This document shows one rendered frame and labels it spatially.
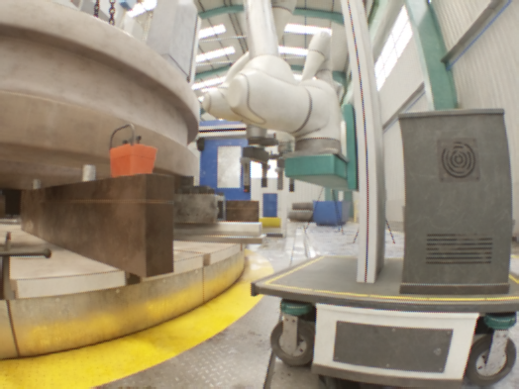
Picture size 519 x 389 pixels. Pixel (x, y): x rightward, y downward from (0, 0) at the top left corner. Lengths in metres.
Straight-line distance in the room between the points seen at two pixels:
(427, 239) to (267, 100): 0.57
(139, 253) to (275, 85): 0.73
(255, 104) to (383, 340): 0.72
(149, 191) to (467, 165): 1.02
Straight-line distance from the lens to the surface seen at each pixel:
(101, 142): 1.73
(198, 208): 2.14
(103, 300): 1.21
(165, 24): 7.03
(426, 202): 0.82
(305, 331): 0.97
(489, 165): 0.86
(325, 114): 0.87
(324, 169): 0.81
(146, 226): 1.01
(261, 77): 0.75
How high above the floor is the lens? 0.56
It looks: 3 degrees up
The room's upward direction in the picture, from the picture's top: 1 degrees clockwise
